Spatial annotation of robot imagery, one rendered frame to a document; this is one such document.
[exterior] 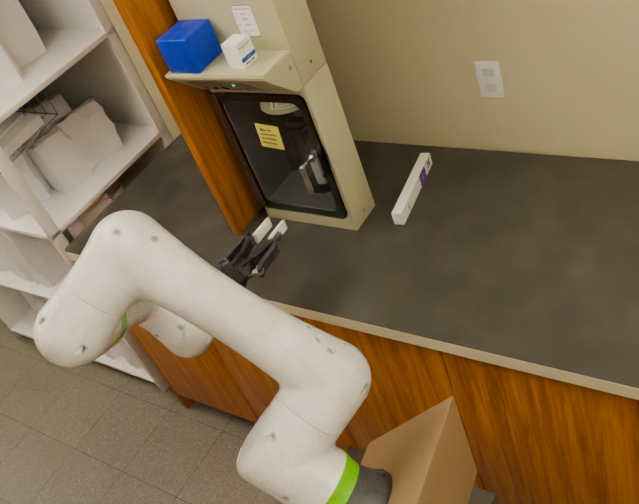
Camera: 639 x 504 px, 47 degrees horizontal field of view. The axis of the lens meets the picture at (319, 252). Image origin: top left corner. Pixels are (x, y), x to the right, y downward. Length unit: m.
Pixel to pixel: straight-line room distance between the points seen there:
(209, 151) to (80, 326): 0.99
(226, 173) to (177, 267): 0.99
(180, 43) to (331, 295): 0.72
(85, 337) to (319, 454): 0.43
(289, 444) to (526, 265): 0.83
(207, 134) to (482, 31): 0.79
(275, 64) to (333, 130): 0.28
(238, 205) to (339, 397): 1.09
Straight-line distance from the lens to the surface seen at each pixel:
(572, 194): 2.01
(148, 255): 1.18
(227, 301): 1.20
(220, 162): 2.13
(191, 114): 2.04
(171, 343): 1.64
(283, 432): 1.24
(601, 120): 2.08
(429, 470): 1.23
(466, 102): 2.18
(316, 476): 1.27
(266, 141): 1.99
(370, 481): 1.32
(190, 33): 1.82
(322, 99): 1.87
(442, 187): 2.12
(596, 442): 1.86
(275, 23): 1.75
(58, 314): 1.23
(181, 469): 3.01
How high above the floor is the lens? 2.22
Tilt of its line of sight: 39 degrees down
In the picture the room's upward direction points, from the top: 23 degrees counter-clockwise
